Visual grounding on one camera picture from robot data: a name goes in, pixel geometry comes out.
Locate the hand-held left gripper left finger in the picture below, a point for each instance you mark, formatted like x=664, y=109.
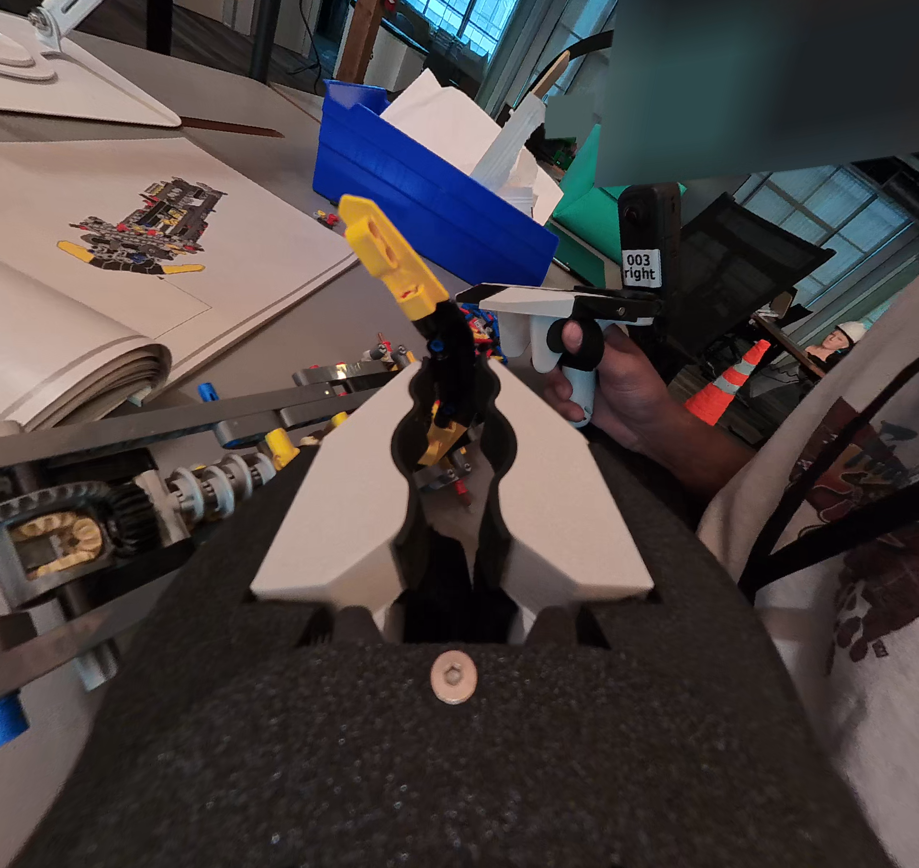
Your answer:
x=337, y=523

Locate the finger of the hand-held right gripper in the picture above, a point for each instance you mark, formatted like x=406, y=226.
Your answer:
x=474, y=292
x=531, y=301

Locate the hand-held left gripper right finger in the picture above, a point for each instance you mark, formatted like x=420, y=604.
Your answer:
x=574, y=523

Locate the yellow lego panel piece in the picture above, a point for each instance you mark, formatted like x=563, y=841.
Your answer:
x=388, y=251

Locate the small yellow lego piece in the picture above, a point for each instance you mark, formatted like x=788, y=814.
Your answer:
x=441, y=437

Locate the lego car chassis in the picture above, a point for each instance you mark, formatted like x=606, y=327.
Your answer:
x=143, y=495

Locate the person's right forearm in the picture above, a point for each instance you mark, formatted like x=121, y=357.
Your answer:
x=703, y=459

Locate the blue lego connector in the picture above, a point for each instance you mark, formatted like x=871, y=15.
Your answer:
x=207, y=391

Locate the person's right hand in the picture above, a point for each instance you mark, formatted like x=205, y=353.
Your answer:
x=632, y=394

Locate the teal plastic case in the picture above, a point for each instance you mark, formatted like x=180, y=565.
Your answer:
x=589, y=208

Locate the black office chair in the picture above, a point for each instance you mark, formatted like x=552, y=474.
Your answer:
x=732, y=272

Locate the blue plastic bin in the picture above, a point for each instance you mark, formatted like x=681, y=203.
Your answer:
x=416, y=172

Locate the translucent plastic tube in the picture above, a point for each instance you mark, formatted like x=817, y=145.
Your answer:
x=513, y=136

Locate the orange traffic cone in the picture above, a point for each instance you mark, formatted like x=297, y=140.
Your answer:
x=729, y=383

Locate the white paper sheets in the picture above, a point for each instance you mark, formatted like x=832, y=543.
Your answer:
x=431, y=114

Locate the mannequin with white helmet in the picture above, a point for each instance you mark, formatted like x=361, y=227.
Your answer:
x=840, y=344

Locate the person's white printed shirt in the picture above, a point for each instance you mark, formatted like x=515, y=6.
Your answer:
x=825, y=595

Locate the instruction booklet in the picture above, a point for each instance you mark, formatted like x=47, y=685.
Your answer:
x=108, y=272

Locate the black pole lamp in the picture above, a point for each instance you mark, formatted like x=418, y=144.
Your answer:
x=269, y=14

